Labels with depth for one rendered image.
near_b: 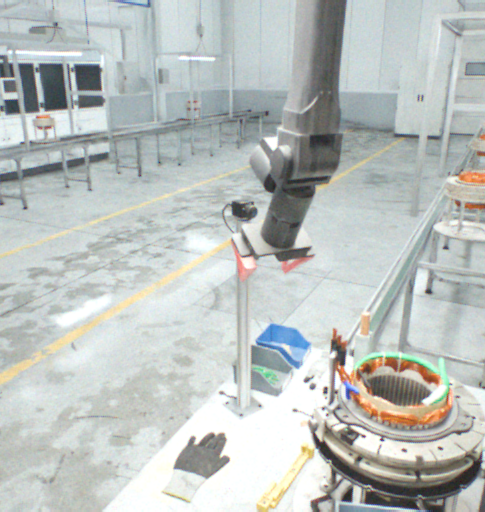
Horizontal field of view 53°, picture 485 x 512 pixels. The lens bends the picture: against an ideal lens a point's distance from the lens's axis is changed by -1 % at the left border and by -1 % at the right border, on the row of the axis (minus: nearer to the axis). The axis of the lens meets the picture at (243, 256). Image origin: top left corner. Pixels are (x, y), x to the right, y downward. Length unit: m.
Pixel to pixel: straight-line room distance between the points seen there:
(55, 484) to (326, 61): 2.20
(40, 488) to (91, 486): 0.22
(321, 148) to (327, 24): 0.15
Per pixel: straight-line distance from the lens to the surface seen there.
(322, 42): 0.64
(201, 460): 1.32
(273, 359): 1.63
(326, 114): 0.65
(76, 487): 2.47
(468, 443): 0.99
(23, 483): 2.57
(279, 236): 0.74
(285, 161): 0.65
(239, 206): 1.21
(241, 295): 1.30
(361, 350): 1.08
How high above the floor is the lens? 1.70
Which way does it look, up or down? 21 degrees down
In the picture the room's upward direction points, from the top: straight up
